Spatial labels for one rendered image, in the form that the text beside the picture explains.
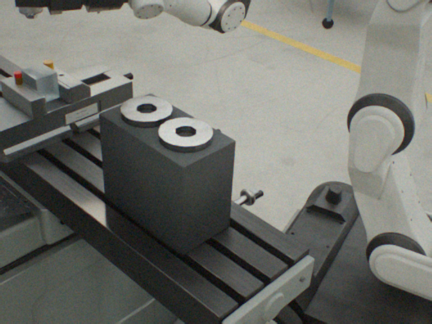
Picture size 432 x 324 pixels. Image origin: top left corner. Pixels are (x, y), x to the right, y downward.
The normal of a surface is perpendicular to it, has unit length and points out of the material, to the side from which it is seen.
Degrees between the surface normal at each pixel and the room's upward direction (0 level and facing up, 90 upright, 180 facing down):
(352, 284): 0
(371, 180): 115
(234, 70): 0
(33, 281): 90
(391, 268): 90
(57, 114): 90
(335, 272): 0
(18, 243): 90
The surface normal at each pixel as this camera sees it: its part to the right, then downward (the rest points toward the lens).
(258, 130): 0.04, -0.82
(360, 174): -0.47, 0.78
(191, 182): 0.71, 0.43
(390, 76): -0.47, 0.48
